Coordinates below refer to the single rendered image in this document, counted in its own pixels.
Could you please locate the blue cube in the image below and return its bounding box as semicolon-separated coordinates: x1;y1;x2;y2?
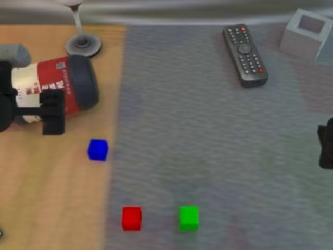
87;138;109;163

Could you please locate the red cube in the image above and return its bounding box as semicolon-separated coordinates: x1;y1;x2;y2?
121;206;143;232

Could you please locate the grey table mat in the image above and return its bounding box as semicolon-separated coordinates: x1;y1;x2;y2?
103;24;333;250

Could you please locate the red cup with dark lid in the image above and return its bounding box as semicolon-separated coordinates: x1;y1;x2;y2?
11;54;100;124

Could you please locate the grey square holder box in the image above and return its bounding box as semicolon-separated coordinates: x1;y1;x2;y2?
279;8;333;64

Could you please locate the black remote control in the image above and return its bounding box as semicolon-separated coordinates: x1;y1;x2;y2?
222;23;270;89

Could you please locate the grey cylindrical object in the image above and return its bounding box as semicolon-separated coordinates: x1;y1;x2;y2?
0;43;32;69

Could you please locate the green cube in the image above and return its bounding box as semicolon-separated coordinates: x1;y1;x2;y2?
178;206;200;232

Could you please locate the clear wine glass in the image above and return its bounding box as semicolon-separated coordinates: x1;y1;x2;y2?
59;0;103;58

